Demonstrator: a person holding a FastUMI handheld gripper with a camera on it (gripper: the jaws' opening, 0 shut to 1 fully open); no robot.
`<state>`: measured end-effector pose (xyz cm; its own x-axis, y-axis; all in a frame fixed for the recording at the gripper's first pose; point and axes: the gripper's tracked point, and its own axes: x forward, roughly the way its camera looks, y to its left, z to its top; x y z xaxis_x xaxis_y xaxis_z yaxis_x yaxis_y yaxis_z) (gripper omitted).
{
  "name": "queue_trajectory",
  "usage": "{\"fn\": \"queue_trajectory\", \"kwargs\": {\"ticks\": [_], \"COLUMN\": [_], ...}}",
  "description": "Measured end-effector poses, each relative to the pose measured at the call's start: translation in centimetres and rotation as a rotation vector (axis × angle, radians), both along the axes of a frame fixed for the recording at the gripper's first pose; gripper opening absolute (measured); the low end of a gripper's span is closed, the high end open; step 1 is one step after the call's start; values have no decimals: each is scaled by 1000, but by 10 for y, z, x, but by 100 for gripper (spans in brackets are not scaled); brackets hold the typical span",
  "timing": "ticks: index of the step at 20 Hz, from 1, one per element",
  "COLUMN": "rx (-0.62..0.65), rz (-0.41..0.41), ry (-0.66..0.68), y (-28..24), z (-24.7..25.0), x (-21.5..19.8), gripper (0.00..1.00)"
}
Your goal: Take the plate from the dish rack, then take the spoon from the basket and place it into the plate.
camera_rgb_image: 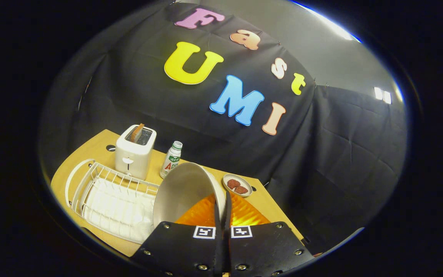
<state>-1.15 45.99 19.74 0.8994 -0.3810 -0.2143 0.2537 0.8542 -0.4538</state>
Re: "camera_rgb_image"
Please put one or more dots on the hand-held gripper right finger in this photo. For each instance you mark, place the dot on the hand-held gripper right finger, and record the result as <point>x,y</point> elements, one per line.
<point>267,250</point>

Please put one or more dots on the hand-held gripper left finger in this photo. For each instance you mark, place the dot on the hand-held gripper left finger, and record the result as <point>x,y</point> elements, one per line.
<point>183,250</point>

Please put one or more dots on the beige plate with patties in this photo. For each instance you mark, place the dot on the beige plate with patties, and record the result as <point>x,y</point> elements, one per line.
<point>226,184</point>

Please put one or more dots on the brown meat patty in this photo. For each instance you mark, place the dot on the brown meat patty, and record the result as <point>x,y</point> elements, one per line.
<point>241,190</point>
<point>233,183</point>

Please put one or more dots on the white plastic drink bottle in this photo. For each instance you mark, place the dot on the white plastic drink bottle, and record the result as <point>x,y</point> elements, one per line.
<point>170,161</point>

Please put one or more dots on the white toaster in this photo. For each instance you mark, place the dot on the white toaster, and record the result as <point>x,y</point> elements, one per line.
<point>133,157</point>

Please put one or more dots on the black backdrop cloth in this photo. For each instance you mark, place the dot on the black backdrop cloth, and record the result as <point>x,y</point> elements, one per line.
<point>321,154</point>

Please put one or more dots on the brown toast slice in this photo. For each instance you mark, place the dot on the brown toast slice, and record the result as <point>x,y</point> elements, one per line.
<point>137,132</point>

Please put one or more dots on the ceiling light panel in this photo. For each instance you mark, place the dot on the ceiling light panel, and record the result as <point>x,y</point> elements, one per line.
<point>387,97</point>
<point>378,93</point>

